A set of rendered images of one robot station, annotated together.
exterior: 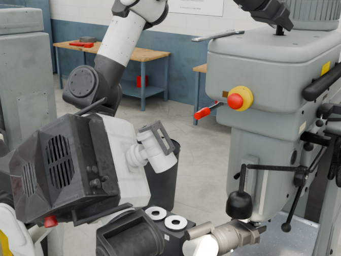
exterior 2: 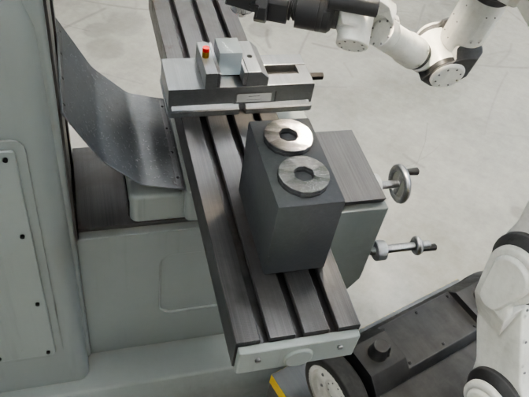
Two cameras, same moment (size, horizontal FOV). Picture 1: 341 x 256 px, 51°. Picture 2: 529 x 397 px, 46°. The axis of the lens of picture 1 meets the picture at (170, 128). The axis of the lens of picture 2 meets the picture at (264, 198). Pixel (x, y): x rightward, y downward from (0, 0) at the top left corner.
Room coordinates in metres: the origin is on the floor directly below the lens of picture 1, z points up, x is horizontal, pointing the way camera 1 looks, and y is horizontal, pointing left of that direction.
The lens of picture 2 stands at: (1.92, 0.43, 1.87)
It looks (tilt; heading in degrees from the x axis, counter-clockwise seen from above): 46 degrees down; 214
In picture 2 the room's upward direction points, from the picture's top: 11 degrees clockwise
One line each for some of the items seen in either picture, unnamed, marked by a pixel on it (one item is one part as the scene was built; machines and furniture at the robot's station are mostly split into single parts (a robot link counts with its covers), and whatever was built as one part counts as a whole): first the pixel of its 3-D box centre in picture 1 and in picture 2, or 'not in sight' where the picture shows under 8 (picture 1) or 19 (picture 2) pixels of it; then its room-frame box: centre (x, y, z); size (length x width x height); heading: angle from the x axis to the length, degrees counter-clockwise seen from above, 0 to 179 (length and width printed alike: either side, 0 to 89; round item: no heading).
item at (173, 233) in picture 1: (165, 237); (287, 192); (1.21, 0.01, 1.04); 0.22 x 0.12 x 0.20; 56
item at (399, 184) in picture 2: not in sight; (388, 184); (0.62, -0.02, 0.64); 0.16 x 0.12 x 0.12; 146
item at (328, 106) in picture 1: (321, 114); not in sight; (1.01, -0.45, 1.66); 0.12 x 0.04 x 0.04; 146
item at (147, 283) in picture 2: not in sight; (222, 245); (1.01, -0.28, 0.44); 0.80 x 0.30 x 0.60; 146
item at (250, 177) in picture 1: (246, 188); not in sight; (0.94, -0.24, 1.45); 0.04 x 0.04 x 0.21; 56
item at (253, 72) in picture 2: not in sight; (249, 63); (0.95, -0.32, 1.03); 0.12 x 0.06 x 0.04; 56
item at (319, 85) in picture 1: (330, 75); not in sight; (0.98, -0.44, 1.79); 0.45 x 0.04 x 0.04; 146
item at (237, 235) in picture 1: (233, 234); (288, 4); (0.98, -0.22, 1.24); 0.13 x 0.12 x 0.10; 33
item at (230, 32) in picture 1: (218, 35); not in sight; (0.96, -0.12, 1.89); 0.24 x 0.04 x 0.01; 146
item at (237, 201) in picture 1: (239, 202); not in sight; (0.83, -0.19, 1.47); 0.07 x 0.07 x 0.06
